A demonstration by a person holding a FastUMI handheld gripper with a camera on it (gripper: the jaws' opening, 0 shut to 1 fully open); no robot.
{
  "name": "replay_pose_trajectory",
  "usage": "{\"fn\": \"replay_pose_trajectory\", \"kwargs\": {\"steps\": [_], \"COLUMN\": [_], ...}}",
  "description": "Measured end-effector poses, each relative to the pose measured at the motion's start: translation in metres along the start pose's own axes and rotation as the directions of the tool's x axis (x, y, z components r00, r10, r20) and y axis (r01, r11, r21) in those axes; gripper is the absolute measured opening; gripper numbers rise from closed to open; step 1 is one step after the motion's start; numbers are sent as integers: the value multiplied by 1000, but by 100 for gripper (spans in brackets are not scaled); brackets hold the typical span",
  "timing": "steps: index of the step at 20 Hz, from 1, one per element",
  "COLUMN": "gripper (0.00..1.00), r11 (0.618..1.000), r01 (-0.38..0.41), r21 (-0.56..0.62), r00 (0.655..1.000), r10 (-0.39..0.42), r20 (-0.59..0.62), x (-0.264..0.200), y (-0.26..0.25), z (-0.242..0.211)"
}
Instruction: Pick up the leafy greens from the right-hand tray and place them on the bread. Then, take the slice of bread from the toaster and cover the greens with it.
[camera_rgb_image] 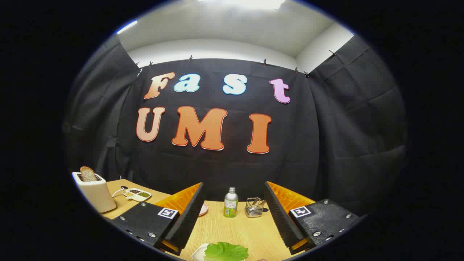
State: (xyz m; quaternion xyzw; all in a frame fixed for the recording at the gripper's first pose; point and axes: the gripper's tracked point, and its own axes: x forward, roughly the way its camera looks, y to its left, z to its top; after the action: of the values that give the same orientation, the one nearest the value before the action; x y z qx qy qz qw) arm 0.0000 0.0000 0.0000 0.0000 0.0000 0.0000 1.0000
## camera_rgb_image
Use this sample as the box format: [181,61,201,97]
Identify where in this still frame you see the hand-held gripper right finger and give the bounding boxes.
[264,181,359,255]

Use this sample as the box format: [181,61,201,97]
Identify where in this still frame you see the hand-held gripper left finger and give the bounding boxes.
[111,182,204,256]

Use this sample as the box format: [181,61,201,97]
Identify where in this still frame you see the green lettuce leaf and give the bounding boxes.
[204,242,249,261]

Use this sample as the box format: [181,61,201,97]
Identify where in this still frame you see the toasted bread slice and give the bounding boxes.
[80,166,98,182]

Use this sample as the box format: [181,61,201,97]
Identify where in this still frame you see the round white plate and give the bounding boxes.
[191,243,211,261]

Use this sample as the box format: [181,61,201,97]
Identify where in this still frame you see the green label metal bottle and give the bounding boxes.
[223,187,239,218]

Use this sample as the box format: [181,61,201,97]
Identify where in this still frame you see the black backdrop cloth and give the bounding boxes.
[62,34,408,218]

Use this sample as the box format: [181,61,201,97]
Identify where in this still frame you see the white divided bean dish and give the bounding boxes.
[122,188,152,202]

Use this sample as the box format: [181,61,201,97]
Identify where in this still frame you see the white toaster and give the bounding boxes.
[72,172,117,213]

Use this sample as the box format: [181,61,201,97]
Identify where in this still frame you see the ceiling light panel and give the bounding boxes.
[198,0,285,9]
[117,20,138,34]

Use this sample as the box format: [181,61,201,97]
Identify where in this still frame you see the wire mesh utensil basket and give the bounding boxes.
[245,198,267,218]

